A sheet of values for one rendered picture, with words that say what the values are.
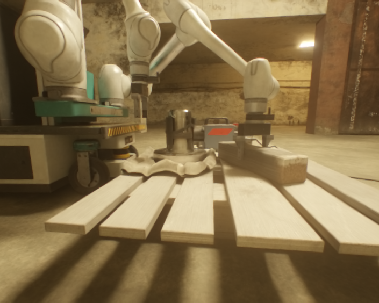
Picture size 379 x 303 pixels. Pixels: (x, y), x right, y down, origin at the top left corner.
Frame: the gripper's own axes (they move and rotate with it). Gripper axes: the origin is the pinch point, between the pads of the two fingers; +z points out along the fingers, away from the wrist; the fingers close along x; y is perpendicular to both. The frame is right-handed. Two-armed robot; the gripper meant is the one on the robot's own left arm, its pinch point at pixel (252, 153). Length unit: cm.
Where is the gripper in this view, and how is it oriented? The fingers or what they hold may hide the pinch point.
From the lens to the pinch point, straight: 87.3
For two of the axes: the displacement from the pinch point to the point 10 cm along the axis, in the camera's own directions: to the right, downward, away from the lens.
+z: 0.0, 9.9, 1.7
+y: -3.1, -1.6, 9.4
